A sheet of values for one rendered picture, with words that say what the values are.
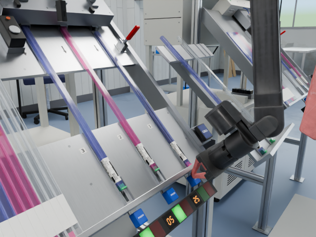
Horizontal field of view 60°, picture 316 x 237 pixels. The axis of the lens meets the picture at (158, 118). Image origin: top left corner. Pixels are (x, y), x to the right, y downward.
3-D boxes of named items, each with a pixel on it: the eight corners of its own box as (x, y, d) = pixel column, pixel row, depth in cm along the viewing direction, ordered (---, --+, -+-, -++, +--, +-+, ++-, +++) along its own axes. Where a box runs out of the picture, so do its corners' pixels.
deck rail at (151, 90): (198, 166, 85) (211, 157, 81) (194, 169, 83) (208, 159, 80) (86, 6, 102) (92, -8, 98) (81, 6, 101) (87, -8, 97)
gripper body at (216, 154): (193, 157, 65) (214, 142, 60) (214, 145, 72) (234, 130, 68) (209, 181, 63) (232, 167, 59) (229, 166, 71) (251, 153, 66)
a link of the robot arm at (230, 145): (257, 150, 57) (265, 140, 61) (235, 124, 58) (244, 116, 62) (233, 164, 61) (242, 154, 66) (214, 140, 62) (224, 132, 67)
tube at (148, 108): (188, 166, 75) (191, 164, 75) (185, 168, 74) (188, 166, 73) (97, 34, 88) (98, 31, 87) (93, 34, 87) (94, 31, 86)
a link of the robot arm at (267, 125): (282, 126, 54) (280, 121, 62) (244, 82, 56) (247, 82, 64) (233, 160, 58) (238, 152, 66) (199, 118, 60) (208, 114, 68)
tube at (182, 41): (272, 142, 92) (275, 140, 92) (271, 143, 91) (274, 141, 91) (177, 37, 103) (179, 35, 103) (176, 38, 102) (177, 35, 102)
